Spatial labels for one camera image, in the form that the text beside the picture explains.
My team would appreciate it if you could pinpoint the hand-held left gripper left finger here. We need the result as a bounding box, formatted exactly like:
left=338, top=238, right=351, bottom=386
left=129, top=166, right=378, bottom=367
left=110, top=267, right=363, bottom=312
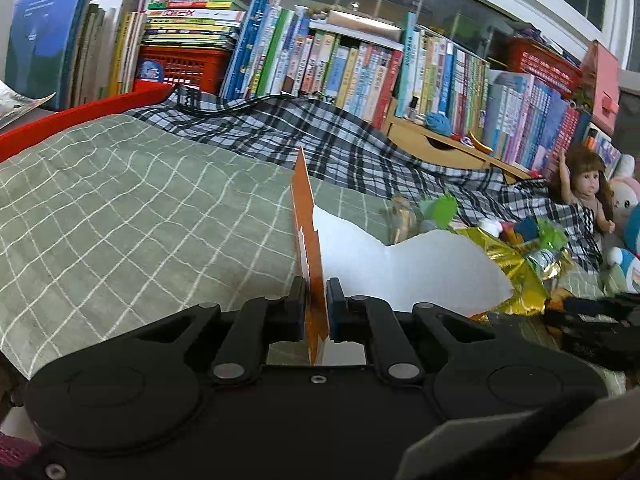
left=131, top=277, right=307, bottom=387

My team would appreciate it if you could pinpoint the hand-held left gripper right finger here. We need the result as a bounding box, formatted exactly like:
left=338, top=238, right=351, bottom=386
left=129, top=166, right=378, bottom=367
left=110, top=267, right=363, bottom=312
left=326, top=277, right=501, bottom=387

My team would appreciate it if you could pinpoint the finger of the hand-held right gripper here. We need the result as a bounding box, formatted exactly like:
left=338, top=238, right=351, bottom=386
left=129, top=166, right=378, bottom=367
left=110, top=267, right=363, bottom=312
left=544, top=295, right=640, bottom=317

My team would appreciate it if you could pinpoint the orange and white paper packaging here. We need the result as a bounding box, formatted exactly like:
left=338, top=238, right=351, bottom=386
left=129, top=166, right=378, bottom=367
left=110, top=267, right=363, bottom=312
left=290, top=146, right=514, bottom=365

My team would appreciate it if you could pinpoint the gold foil wrapper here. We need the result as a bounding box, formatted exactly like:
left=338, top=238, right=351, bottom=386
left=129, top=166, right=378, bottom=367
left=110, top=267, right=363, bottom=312
left=452, top=227, right=574, bottom=320

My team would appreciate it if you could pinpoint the blue and white plush toy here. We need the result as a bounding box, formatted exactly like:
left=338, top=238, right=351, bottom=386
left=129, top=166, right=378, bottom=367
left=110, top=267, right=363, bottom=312
left=605, top=205, right=640, bottom=296

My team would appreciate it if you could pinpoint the clear plastic wrapper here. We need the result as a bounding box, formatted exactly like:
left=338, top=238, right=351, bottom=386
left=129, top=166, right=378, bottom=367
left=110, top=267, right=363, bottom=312
left=387, top=195, right=426, bottom=244

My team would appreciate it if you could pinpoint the pink and white plush toy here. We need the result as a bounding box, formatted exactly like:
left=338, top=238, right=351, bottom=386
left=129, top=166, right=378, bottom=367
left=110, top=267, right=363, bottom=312
left=607, top=155, right=640, bottom=213

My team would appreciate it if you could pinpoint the brown-haired doll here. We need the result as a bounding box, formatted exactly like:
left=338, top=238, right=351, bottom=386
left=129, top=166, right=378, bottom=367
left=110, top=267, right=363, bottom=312
left=547, top=146, right=617, bottom=237

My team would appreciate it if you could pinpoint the black white plaid cloth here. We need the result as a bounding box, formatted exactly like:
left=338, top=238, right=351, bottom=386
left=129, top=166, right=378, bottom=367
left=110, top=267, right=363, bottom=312
left=122, top=87, right=606, bottom=256

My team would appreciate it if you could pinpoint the wooden desk organizer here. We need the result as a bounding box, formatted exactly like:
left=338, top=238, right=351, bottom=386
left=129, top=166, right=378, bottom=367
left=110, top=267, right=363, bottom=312
left=382, top=97, right=532, bottom=184

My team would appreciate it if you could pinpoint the green checked blanket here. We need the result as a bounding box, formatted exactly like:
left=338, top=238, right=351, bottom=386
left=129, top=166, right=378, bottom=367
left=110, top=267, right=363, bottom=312
left=0, top=112, right=628, bottom=396

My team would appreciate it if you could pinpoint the blue yarn ball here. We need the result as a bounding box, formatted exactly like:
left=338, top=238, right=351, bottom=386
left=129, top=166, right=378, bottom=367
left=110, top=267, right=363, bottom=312
left=425, top=112, right=454, bottom=136

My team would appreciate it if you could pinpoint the pink box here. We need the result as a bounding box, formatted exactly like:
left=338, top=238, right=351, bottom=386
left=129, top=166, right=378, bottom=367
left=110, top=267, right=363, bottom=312
left=580, top=40, right=622, bottom=136

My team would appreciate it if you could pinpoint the row of colourful books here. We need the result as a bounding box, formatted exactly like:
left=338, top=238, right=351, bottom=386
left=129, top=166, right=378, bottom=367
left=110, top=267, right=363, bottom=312
left=220, top=0, right=593, bottom=171

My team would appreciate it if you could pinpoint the red plastic basket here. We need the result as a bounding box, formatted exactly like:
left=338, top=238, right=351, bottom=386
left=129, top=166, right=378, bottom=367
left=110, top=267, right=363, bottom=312
left=505, top=35, right=584, bottom=99
left=134, top=45, right=236, bottom=95

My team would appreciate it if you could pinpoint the stack of flat books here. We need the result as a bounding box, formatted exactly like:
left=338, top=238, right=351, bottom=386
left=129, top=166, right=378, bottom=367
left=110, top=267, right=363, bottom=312
left=142, top=0, right=249, bottom=52

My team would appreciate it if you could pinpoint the row of thin upright books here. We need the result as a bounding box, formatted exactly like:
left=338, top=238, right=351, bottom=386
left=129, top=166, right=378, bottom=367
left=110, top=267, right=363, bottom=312
left=70, top=0, right=148, bottom=108

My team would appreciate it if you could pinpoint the glossy magazine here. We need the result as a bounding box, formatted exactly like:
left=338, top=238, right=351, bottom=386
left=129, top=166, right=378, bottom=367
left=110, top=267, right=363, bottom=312
left=0, top=80, right=57, bottom=131

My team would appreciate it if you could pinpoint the large blue book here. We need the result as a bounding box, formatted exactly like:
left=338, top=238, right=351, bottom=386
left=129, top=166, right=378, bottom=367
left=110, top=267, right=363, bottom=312
left=5, top=0, right=97, bottom=111

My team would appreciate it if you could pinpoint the string of wooden beads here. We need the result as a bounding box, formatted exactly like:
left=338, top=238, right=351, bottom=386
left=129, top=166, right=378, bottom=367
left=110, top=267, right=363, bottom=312
left=306, top=4, right=360, bottom=24

